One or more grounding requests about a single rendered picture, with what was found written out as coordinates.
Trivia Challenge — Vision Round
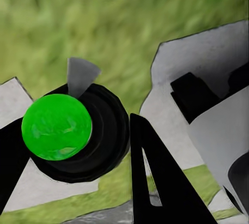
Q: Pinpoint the insectifuge atomizer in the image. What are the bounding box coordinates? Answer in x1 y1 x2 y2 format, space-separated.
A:
21 57 131 184

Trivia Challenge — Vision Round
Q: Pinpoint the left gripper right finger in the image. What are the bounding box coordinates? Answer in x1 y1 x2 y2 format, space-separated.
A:
130 113 217 224

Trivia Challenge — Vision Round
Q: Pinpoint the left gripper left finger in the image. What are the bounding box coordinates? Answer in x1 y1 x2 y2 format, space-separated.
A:
0 117 30 215

